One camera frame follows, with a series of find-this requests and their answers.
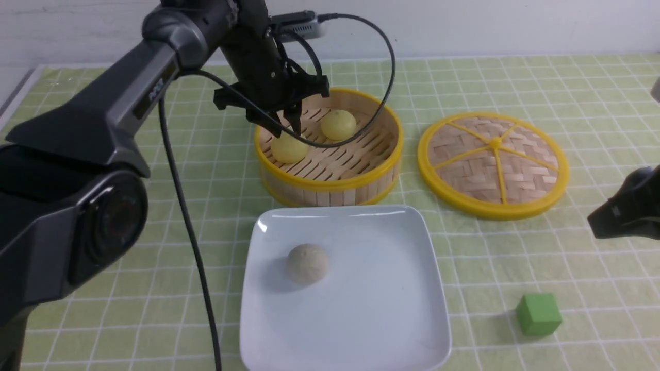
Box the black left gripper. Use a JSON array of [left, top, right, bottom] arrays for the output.
[[213, 1, 329, 138]]

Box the yellow steamed bun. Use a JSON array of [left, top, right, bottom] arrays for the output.
[[320, 110, 357, 141], [270, 133, 309, 164]]

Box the grey white steamed bun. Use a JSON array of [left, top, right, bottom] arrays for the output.
[[287, 244, 329, 285]]

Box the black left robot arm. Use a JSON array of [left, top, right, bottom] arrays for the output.
[[2, 1, 328, 370]]

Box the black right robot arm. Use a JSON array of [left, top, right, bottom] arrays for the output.
[[587, 166, 659, 240]]

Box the white square plate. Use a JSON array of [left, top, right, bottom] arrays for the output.
[[239, 205, 452, 370]]

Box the bamboo steamer basket yellow rim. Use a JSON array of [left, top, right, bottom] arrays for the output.
[[254, 88, 405, 207]]

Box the woven bamboo steamer lid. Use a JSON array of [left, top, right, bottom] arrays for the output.
[[417, 112, 570, 221]]

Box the green checkered tablecloth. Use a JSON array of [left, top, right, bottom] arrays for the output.
[[21, 54, 659, 370]]

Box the green cube block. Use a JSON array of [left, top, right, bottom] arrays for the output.
[[516, 293, 563, 336]]

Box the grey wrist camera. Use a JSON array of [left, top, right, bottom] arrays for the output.
[[269, 10, 326, 43]]

